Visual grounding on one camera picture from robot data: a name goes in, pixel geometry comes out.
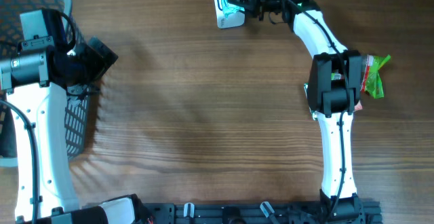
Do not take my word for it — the orange snack packet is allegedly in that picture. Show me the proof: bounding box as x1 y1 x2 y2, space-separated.
355 102 363 111

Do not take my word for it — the green white gum pack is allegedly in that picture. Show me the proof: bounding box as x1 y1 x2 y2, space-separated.
303 83 317 121

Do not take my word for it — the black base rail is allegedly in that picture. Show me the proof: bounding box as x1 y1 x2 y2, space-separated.
82 198 383 224

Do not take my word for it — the white barcode scanner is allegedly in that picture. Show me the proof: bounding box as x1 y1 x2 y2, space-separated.
214 0 245 29

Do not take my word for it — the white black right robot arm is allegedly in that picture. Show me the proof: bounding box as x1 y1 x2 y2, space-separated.
220 0 368 223

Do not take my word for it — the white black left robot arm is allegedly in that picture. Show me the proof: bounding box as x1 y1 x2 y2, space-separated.
1 8 155 223

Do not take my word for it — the green candy bag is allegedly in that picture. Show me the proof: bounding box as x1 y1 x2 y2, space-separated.
330 54 392 99

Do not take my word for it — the grey plastic shopping basket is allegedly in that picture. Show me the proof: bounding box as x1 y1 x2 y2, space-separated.
1 0 90 167

